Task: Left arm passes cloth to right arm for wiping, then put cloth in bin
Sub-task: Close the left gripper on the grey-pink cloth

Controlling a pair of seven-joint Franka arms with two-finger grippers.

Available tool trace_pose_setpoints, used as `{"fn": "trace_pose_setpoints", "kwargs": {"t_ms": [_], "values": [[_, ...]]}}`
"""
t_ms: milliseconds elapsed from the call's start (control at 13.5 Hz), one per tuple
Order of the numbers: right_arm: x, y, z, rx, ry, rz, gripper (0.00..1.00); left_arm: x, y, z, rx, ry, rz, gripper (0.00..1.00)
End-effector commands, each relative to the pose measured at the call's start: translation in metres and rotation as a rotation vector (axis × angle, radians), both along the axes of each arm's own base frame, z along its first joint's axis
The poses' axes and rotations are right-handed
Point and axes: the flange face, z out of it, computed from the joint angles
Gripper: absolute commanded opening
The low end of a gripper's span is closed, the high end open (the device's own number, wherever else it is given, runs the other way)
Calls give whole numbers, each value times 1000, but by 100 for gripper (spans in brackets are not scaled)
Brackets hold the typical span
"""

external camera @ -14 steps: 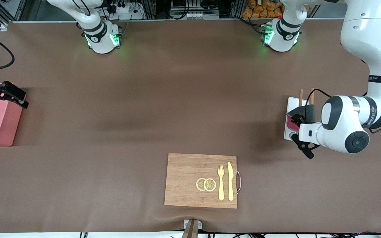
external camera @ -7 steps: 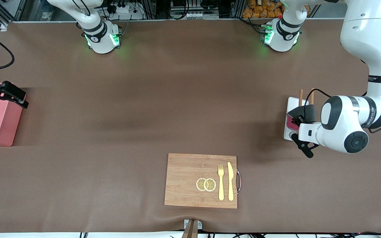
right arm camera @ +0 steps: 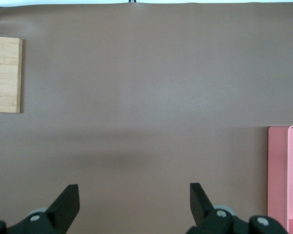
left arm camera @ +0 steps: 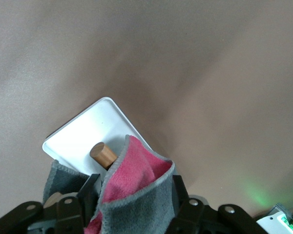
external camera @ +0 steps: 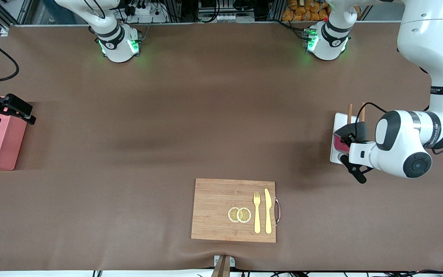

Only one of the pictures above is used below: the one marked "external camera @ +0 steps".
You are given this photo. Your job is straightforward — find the grey and pink cloth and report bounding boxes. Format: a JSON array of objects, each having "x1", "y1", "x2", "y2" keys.
[{"x1": 333, "y1": 121, "x2": 368, "y2": 154}]

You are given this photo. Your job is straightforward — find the white rectangular tray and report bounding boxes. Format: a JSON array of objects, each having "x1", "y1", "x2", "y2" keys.
[{"x1": 330, "y1": 113, "x2": 360, "y2": 165}]

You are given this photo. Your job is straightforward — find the yellow knife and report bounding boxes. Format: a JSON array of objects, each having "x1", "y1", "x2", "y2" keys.
[{"x1": 264, "y1": 188, "x2": 273, "y2": 234}]

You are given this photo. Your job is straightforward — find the brown table mat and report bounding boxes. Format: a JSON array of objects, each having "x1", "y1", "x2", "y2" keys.
[{"x1": 0, "y1": 21, "x2": 443, "y2": 272}]

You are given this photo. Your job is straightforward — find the yellow fork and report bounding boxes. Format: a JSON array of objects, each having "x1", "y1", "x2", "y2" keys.
[{"x1": 253, "y1": 191, "x2": 261, "y2": 234}]

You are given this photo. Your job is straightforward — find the orange packaged snacks pile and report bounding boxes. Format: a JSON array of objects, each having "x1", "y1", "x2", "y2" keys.
[{"x1": 282, "y1": 0, "x2": 331, "y2": 22}]

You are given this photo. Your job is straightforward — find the wooden cutting board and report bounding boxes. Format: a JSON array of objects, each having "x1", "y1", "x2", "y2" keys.
[{"x1": 191, "y1": 178, "x2": 281, "y2": 244}]

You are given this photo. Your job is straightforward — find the white power strip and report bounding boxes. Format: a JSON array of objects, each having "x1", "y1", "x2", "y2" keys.
[{"x1": 123, "y1": 0, "x2": 168, "y2": 23}]

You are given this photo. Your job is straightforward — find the brown wooden strut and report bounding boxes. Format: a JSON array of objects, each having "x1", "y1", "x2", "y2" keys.
[{"x1": 211, "y1": 255, "x2": 231, "y2": 277}]

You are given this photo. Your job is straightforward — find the grey metal bracket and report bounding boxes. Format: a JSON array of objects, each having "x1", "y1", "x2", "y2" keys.
[{"x1": 213, "y1": 255, "x2": 236, "y2": 269}]

